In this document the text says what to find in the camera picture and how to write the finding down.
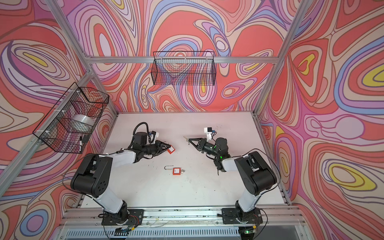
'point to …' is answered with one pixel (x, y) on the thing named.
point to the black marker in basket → (80, 144)
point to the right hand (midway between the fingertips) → (189, 143)
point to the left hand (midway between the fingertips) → (171, 146)
